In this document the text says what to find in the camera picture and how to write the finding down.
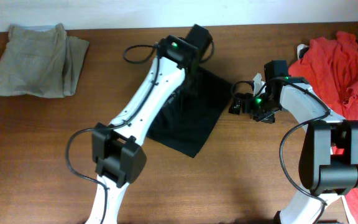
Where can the white garment under pile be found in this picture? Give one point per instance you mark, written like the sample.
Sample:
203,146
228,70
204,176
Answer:
301,50

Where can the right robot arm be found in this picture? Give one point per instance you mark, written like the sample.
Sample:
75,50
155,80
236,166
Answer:
328,165

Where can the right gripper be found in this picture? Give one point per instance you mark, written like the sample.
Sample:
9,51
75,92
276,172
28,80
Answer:
265,117

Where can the black shorts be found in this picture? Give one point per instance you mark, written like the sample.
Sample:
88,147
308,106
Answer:
186,120

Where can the folded khaki shorts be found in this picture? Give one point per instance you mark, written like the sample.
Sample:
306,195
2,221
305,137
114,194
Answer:
42,61

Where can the red shirt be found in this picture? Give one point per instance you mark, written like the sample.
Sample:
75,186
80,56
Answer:
331,67

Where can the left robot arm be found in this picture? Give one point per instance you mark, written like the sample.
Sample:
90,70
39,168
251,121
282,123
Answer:
117,147

